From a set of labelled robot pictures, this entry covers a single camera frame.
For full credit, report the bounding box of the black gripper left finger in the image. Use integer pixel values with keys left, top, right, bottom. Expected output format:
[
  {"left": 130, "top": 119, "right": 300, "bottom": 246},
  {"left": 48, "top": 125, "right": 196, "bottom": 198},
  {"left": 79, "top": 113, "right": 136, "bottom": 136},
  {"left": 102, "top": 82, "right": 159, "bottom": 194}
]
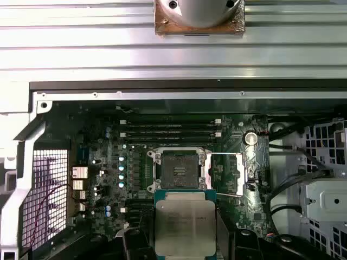
[{"left": 89, "top": 227, "right": 156, "bottom": 260}]

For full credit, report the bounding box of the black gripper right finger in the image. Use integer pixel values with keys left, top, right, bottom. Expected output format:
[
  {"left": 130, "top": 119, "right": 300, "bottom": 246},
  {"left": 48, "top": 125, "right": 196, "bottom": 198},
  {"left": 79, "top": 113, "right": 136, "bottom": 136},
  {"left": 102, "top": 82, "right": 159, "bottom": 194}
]
[{"left": 216, "top": 213, "right": 337, "bottom": 260}]

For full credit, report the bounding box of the silver green CPU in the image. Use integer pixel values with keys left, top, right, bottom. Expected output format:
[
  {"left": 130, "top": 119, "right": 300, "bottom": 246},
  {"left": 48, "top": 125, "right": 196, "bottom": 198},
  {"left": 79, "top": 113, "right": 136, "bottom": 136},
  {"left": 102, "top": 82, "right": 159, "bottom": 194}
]
[{"left": 153, "top": 189, "right": 218, "bottom": 257}]

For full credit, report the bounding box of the metal socket cover frame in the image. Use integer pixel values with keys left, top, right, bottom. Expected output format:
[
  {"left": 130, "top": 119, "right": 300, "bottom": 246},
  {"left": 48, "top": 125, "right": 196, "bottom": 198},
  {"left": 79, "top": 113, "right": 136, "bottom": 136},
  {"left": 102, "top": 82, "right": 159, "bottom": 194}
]
[{"left": 203, "top": 151, "right": 249, "bottom": 198}]

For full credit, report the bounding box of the black RAM slot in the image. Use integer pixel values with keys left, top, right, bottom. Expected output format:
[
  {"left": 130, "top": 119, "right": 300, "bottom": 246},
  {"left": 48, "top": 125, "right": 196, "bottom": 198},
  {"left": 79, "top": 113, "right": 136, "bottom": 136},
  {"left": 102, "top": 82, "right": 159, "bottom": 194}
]
[
  {"left": 119, "top": 138, "right": 223, "bottom": 145},
  {"left": 119, "top": 198, "right": 155, "bottom": 205},
  {"left": 119, "top": 205, "right": 155, "bottom": 212},
  {"left": 119, "top": 125, "right": 223, "bottom": 132},
  {"left": 119, "top": 119, "right": 223, "bottom": 126},
  {"left": 119, "top": 217, "right": 155, "bottom": 224},
  {"left": 119, "top": 131, "right": 223, "bottom": 138},
  {"left": 119, "top": 211, "right": 155, "bottom": 218}
]

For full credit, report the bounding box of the CPU socket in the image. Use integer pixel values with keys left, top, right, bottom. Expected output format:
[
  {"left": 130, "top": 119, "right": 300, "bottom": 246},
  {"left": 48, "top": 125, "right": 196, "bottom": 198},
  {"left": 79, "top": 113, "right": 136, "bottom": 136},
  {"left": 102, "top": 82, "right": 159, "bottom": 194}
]
[{"left": 147, "top": 147, "right": 209, "bottom": 191}]

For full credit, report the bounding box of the green motherboard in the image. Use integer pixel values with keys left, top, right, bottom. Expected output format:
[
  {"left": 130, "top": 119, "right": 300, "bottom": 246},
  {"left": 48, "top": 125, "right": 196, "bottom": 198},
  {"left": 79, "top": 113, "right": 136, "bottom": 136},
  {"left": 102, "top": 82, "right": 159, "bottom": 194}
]
[{"left": 67, "top": 108, "right": 269, "bottom": 244}]

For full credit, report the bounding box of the perforated metal drive cage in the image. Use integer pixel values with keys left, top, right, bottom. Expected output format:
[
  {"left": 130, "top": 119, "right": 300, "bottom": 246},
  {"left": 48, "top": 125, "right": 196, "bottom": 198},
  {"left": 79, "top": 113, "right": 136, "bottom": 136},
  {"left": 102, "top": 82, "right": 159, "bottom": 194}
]
[{"left": 299, "top": 116, "right": 347, "bottom": 260}]

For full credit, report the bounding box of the round metal board component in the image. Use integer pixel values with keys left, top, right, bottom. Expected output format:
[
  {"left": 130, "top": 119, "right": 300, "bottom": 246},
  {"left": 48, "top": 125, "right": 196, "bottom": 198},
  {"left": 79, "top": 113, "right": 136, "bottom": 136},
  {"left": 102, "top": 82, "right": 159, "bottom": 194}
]
[{"left": 245, "top": 131, "right": 258, "bottom": 146}]

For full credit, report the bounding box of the black PC case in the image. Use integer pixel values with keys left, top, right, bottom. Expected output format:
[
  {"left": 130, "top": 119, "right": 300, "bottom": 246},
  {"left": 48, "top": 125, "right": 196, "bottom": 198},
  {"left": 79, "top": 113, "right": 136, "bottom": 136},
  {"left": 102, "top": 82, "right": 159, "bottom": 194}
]
[{"left": 0, "top": 80, "right": 347, "bottom": 260}]

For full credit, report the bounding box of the black internal cable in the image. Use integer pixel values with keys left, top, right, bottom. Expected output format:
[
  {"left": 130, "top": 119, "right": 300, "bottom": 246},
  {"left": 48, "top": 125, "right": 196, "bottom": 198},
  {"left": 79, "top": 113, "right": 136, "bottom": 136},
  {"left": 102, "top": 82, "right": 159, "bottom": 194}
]
[
  {"left": 269, "top": 172, "right": 309, "bottom": 208},
  {"left": 270, "top": 205, "right": 302, "bottom": 237},
  {"left": 268, "top": 142, "right": 330, "bottom": 176}
]

